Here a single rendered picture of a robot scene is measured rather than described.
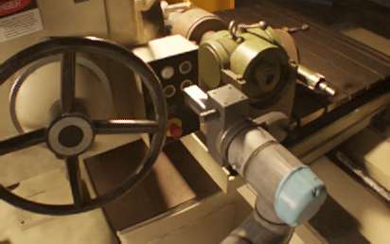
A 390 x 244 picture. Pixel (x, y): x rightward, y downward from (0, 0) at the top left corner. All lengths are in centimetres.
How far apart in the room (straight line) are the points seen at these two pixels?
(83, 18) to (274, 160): 49
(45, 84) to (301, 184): 48
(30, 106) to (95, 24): 23
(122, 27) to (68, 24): 13
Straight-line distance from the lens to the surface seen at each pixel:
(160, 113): 56
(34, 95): 61
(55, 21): 69
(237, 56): 87
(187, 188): 134
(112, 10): 71
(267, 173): 41
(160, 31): 88
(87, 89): 62
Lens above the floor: 164
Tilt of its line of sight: 36 degrees down
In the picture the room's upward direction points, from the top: 2 degrees counter-clockwise
